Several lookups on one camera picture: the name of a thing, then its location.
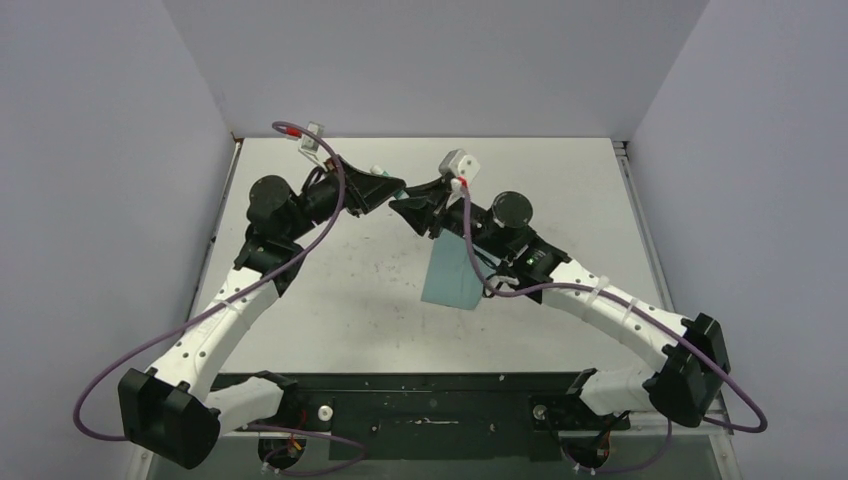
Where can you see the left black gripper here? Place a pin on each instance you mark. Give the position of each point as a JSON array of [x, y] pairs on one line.
[[363, 191]]

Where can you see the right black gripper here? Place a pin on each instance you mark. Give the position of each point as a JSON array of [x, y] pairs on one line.
[[420, 209]]

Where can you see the green white glue stick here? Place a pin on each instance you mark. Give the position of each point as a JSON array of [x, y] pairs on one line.
[[395, 187]]

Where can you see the teal envelope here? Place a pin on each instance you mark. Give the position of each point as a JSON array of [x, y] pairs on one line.
[[450, 279]]

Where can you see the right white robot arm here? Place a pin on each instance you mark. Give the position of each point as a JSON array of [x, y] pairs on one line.
[[682, 362]]

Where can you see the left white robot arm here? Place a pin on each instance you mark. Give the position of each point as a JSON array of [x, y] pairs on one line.
[[171, 408]]

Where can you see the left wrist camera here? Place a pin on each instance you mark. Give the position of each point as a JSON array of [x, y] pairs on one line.
[[308, 147]]

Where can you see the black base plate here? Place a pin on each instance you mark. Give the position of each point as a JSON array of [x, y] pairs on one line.
[[442, 416]]

